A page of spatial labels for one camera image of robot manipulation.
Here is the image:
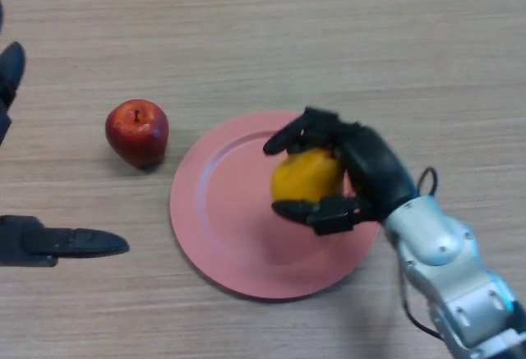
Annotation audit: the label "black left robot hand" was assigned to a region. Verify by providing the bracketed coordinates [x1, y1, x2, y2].
[0, 0, 131, 269]

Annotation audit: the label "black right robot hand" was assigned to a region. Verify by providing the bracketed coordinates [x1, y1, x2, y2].
[262, 106, 417, 237]

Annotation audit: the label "yellow pear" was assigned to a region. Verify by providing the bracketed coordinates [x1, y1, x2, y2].
[269, 147, 344, 205]

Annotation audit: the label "pink round plate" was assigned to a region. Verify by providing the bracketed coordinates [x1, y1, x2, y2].
[169, 110, 382, 302]

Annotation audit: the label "red apple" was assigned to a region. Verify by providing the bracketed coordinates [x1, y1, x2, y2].
[104, 99, 170, 168]

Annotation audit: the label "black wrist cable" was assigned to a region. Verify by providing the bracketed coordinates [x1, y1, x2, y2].
[398, 166, 444, 341]

